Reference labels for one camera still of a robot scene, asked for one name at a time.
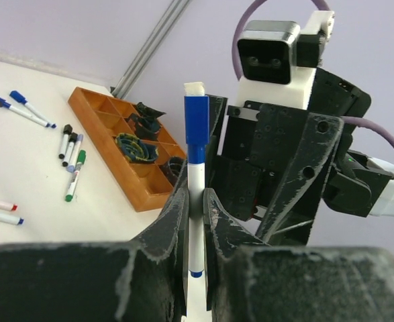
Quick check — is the black capped marker right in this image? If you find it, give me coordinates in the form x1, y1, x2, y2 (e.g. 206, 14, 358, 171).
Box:
62, 132, 78, 167

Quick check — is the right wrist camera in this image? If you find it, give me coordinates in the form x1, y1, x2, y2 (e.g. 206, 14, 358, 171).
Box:
236, 10, 335, 109

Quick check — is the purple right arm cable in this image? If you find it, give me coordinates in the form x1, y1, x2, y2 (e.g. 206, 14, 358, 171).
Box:
232, 0, 394, 172

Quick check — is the far blue marker right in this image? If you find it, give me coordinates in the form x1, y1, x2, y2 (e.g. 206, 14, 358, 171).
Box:
9, 90, 56, 129

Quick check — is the lavender capped marker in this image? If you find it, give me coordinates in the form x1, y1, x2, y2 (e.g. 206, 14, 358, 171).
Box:
66, 134, 84, 172

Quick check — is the blue capped marker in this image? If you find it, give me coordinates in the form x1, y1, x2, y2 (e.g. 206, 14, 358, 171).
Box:
0, 212, 24, 225
184, 81, 209, 278

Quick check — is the black capped marker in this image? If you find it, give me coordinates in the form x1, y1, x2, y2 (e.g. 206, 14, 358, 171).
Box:
58, 124, 73, 160
62, 132, 78, 167

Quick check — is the dark rolled tie top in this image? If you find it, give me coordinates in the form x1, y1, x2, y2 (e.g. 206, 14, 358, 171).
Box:
136, 102, 166, 119

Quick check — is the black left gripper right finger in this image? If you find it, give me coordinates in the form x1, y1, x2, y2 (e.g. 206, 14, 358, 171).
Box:
203, 189, 394, 321

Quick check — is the aluminium frame post right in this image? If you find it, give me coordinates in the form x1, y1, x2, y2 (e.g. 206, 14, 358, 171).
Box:
111, 0, 191, 99

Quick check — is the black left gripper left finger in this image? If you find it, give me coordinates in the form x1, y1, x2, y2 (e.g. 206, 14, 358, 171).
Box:
0, 187, 190, 322

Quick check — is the dark floral rolled tie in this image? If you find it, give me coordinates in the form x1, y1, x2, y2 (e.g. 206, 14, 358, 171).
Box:
160, 156, 186, 187

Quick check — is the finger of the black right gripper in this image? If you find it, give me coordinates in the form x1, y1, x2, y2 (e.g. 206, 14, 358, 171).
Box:
256, 113, 344, 244
162, 160, 197, 221

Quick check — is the far blue marker left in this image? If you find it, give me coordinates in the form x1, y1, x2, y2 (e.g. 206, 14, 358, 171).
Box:
0, 97, 46, 127

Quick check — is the orange wooden divider tray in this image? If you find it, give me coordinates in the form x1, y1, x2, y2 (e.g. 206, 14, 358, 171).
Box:
68, 87, 186, 212

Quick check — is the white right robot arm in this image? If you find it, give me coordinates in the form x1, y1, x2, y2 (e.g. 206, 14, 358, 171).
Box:
205, 69, 394, 245

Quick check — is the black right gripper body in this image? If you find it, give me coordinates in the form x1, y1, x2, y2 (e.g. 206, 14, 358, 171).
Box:
205, 93, 345, 224

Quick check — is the blue capped marker beside red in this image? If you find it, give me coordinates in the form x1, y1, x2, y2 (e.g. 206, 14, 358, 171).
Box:
0, 212, 24, 225

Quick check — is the green capped marker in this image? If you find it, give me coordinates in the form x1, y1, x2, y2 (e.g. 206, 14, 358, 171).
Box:
64, 150, 87, 202

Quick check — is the blue yellow rolled tie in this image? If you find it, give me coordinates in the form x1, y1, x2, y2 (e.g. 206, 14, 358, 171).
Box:
115, 133, 159, 164

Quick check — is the black capped marker left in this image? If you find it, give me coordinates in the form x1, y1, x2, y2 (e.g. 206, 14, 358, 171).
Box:
58, 124, 73, 160

